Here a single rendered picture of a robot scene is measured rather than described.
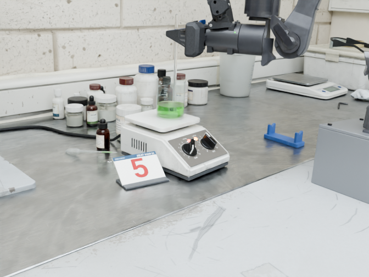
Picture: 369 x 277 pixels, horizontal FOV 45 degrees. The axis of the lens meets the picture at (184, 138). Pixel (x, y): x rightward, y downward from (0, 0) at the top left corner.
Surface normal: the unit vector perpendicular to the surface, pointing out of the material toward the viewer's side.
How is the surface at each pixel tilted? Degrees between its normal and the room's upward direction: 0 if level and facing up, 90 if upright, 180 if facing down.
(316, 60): 93
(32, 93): 90
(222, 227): 0
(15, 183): 0
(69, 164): 0
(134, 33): 90
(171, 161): 90
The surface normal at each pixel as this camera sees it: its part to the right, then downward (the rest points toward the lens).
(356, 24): -0.74, 0.19
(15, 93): 0.68, 0.26
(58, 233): 0.04, -0.95
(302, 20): -0.14, -0.27
